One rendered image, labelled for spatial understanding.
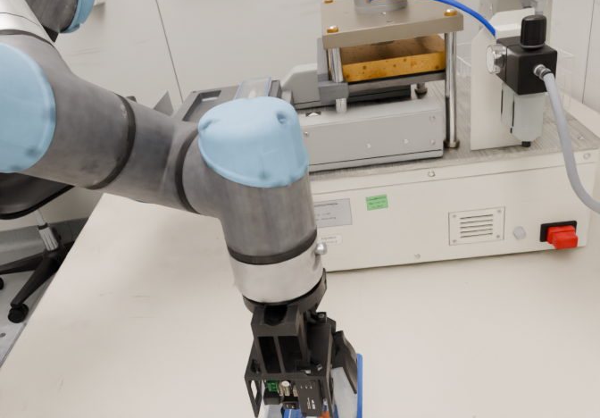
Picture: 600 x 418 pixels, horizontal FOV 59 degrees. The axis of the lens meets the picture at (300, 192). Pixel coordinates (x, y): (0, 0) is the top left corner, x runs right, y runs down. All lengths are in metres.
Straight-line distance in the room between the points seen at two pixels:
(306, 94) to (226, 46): 1.38
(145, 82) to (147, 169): 2.03
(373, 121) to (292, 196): 0.35
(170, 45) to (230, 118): 2.00
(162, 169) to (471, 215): 0.50
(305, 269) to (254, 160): 0.10
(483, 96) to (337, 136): 0.20
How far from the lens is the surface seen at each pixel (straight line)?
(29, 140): 0.36
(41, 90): 0.36
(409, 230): 0.79
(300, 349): 0.47
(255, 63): 2.35
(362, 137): 0.72
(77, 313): 0.92
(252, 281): 0.42
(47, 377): 0.83
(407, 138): 0.73
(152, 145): 0.41
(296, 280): 0.42
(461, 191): 0.77
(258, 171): 0.36
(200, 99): 0.98
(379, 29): 0.71
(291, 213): 0.38
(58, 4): 0.75
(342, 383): 0.55
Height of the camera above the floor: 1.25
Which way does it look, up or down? 28 degrees down
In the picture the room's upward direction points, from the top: 9 degrees counter-clockwise
